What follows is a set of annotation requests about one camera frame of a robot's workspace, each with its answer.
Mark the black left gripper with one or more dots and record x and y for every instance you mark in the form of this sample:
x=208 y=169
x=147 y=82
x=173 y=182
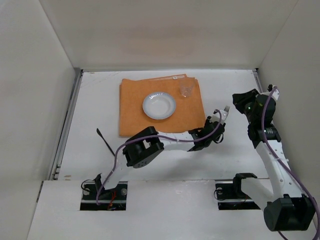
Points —
x=217 y=127

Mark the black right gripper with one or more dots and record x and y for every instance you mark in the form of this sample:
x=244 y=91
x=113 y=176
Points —
x=241 y=99

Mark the orange cloth placemat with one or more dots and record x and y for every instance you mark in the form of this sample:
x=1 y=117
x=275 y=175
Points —
x=188 y=115

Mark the white round plate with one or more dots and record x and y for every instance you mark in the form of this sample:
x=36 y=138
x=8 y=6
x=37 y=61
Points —
x=159 y=105

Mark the clear plastic cup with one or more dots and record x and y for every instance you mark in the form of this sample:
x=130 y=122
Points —
x=186 y=86

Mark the black knife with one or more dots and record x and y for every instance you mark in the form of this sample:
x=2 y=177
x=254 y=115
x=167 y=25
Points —
x=106 y=143

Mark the black fork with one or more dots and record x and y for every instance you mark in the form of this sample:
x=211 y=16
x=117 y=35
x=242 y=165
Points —
x=226 y=110

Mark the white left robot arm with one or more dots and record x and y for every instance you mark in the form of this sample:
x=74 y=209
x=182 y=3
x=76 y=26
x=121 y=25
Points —
x=142 y=148

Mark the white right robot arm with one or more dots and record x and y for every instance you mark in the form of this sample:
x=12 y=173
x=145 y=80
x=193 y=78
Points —
x=286 y=207

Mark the white front cover board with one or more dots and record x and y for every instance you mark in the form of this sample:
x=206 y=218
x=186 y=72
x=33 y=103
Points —
x=155 y=210

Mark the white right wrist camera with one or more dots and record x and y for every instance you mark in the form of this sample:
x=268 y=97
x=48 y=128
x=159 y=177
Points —
x=273 y=92

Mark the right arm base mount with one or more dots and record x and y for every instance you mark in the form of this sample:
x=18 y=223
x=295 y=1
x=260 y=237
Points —
x=227 y=200

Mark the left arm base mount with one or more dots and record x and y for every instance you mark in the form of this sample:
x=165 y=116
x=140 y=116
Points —
x=109 y=200

